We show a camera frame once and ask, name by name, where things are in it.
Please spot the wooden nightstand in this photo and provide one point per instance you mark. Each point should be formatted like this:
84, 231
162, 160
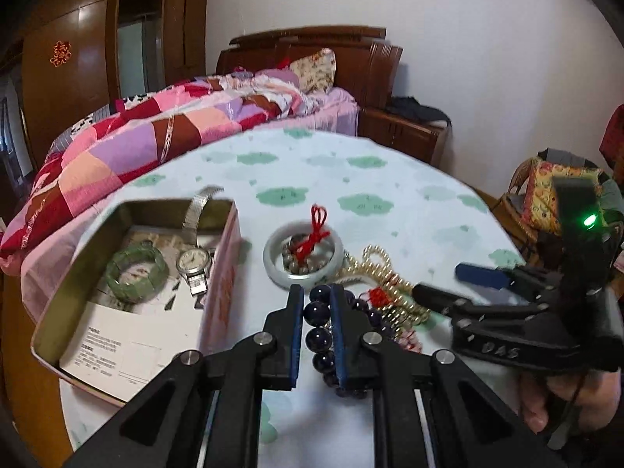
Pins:
404, 136

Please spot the chair with colourful cushion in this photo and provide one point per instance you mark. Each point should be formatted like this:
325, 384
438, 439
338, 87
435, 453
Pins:
546, 195

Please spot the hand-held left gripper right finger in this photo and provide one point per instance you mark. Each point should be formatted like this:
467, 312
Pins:
339, 346

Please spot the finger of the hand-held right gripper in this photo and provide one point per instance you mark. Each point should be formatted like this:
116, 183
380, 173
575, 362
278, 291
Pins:
482, 275
438, 300

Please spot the patchwork quilt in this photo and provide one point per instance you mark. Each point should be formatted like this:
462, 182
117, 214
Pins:
122, 151

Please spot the red cloth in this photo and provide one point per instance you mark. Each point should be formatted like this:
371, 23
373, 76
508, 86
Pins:
615, 141

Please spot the floral pillow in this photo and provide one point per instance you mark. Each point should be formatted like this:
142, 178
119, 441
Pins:
317, 70

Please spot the person's right hand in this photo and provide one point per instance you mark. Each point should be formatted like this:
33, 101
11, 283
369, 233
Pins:
536, 399

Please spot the red paper decoration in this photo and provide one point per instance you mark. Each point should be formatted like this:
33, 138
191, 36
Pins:
59, 54

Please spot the wooden wardrobe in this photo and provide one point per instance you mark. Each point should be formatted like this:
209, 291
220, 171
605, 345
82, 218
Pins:
87, 44

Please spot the red knot pendant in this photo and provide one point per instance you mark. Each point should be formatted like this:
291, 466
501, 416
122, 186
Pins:
379, 297

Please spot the wooden bed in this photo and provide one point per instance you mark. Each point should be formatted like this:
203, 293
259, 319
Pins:
360, 58

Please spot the dark clothing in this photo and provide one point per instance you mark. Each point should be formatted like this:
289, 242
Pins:
417, 109

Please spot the green cloud print tablecloth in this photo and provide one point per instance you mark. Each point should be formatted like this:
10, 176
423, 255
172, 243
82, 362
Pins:
317, 175

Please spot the silver wristwatch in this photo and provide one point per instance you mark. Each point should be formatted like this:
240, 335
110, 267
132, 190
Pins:
192, 259

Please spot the printed paper booklet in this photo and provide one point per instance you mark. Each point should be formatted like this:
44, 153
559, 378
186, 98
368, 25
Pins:
136, 341

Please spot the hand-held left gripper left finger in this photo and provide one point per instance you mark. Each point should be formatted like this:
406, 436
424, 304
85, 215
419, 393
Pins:
295, 351

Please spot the pink metal tin box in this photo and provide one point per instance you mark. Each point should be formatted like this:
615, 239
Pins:
146, 214

